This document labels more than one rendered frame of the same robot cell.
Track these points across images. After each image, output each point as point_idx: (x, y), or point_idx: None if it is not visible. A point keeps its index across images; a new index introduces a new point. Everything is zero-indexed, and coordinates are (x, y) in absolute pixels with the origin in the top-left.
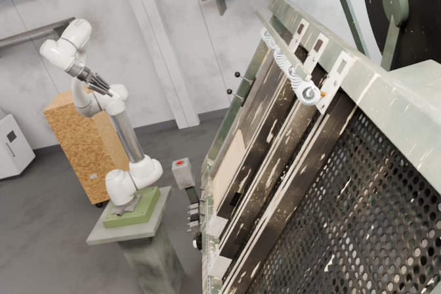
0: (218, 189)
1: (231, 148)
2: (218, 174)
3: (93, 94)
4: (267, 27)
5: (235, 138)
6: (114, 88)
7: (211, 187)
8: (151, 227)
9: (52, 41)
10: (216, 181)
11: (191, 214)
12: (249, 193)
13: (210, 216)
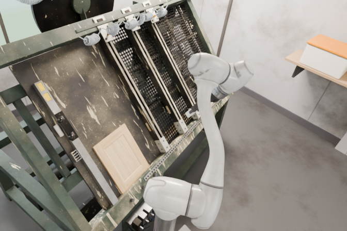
0: (135, 169)
1: (108, 155)
2: (121, 180)
3: (192, 186)
4: (122, 16)
5: (100, 149)
6: (163, 177)
7: (130, 187)
8: (182, 230)
9: (238, 61)
10: (126, 181)
11: (151, 207)
12: (162, 87)
13: (157, 160)
